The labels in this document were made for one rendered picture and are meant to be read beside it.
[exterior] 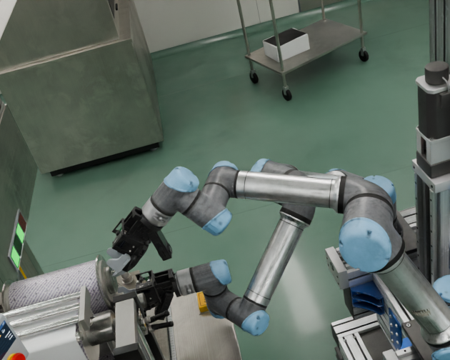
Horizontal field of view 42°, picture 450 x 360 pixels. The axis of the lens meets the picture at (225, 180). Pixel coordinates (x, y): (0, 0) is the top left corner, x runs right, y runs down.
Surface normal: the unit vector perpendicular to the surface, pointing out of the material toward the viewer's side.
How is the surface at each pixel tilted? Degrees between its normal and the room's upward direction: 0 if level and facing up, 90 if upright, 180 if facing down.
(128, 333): 0
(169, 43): 90
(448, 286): 8
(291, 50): 90
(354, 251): 83
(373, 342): 0
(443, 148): 90
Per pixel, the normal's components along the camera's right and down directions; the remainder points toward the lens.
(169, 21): 0.16, 0.55
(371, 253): -0.35, 0.52
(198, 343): -0.22, -0.79
